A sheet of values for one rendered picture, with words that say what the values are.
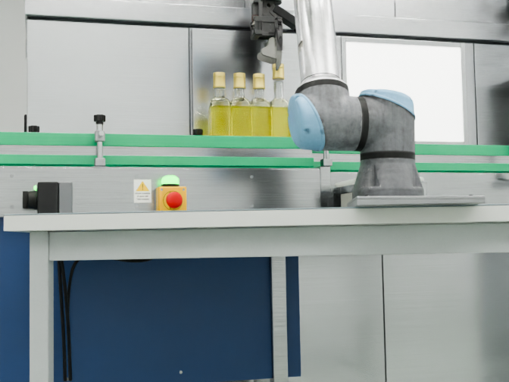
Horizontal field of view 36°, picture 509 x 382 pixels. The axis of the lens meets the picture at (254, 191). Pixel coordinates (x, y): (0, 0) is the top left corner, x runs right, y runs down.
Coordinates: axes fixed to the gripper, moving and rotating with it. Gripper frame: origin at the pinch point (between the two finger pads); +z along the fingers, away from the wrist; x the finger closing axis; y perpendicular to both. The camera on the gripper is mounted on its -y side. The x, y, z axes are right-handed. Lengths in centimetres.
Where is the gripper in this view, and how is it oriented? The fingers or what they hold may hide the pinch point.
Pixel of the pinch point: (277, 67)
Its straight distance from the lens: 230.0
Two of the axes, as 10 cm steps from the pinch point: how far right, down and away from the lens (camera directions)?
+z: 0.1, 10.0, -0.7
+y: -9.8, 0.0, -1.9
